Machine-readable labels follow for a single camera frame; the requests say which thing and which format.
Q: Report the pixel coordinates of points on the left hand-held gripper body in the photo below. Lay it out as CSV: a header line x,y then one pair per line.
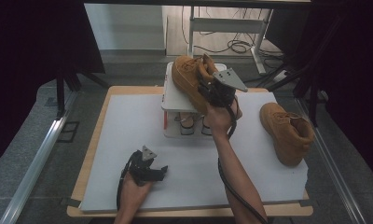
x,y
139,171

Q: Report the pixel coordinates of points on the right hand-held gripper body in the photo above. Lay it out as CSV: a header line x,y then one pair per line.
x,y
220,93

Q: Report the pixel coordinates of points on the tan suede boot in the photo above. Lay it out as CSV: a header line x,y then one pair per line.
x,y
184,74
287,133

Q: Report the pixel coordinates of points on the white two-tier shoe rack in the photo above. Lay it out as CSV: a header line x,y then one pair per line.
x,y
175,99

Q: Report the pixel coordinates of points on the person's right hand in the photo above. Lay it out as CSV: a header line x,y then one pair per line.
x,y
220,121

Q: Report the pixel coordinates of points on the white table mat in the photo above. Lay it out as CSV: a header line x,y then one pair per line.
x,y
138,124

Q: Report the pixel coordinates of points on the white power strip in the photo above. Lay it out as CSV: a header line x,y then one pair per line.
x,y
281,75

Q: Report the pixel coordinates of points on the dark tape strip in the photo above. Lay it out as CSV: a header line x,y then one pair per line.
x,y
306,202
73,202

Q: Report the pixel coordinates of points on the dark overhead beam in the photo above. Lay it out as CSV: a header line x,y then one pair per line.
x,y
206,2

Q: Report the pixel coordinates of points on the black metal stand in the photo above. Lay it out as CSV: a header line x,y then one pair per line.
x,y
60,93
313,102

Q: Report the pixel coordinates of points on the black curtain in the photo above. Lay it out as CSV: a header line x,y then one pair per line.
x,y
26,62
355,77

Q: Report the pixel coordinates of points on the white metal desk frame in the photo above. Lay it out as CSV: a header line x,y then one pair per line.
x,y
228,25

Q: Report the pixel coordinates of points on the aluminium rail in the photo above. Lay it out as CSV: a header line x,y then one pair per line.
x,y
35,168
330,165

